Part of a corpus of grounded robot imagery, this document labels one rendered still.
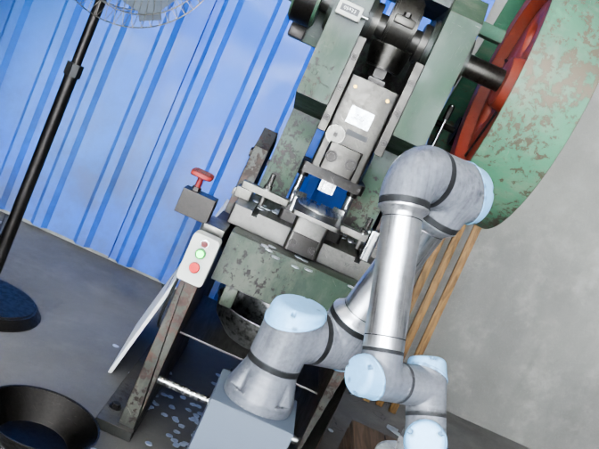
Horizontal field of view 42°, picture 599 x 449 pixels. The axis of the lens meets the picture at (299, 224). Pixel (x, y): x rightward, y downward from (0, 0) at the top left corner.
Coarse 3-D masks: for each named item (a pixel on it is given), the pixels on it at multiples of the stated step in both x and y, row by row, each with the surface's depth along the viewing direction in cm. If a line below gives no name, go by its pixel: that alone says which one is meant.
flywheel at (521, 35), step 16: (528, 0) 242; (544, 0) 233; (528, 16) 243; (544, 16) 227; (512, 32) 249; (528, 32) 239; (496, 48) 259; (512, 48) 251; (528, 48) 229; (496, 64) 255; (512, 64) 223; (512, 80) 221; (480, 96) 258; (496, 96) 224; (464, 112) 264; (480, 112) 256; (464, 128) 256; (480, 128) 245; (464, 144) 252
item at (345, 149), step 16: (352, 80) 222; (368, 80) 226; (352, 96) 223; (368, 96) 222; (384, 96) 222; (336, 112) 224; (352, 112) 223; (368, 112) 223; (384, 112) 223; (336, 128) 223; (352, 128) 224; (368, 128) 224; (320, 144) 225; (336, 144) 222; (352, 144) 225; (368, 144) 225; (320, 160) 226; (336, 160) 223; (352, 160) 222; (368, 160) 226; (352, 176) 224
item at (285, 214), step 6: (288, 204) 242; (282, 210) 230; (288, 210) 230; (282, 216) 230; (288, 216) 230; (294, 216) 230; (330, 234) 230; (336, 234) 230; (342, 234) 232; (330, 240) 230; (336, 240) 230
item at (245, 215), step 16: (240, 208) 222; (256, 208) 236; (272, 208) 240; (240, 224) 223; (256, 224) 223; (272, 224) 223; (288, 224) 226; (272, 240) 223; (352, 240) 250; (320, 256) 224; (336, 256) 223; (352, 256) 223; (352, 272) 224
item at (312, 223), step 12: (300, 204) 220; (312, 204) 227; (300, 216) 207; (312, 216) 208; (324, 216) 218; (336, 216) 224; (300, 228) 220; (312, 228) 219; (324, 228) 219; (336, 228) 207; (288, 240) 220; (300, 240) 220; (312, 240) 220; (300, 252) 221; (312, 252) 220
